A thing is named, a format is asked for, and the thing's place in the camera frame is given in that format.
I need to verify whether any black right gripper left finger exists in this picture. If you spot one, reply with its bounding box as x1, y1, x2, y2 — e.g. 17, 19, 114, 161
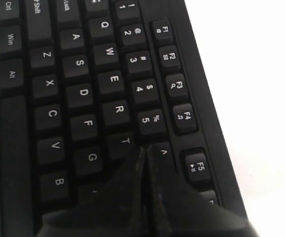
37, 147, 147, 237

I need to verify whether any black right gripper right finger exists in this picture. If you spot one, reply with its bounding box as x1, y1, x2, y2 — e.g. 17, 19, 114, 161
146, 146, 258, 237

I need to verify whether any black acer keyboard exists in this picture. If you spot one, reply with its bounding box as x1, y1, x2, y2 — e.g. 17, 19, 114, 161
0, 0, 247, 237

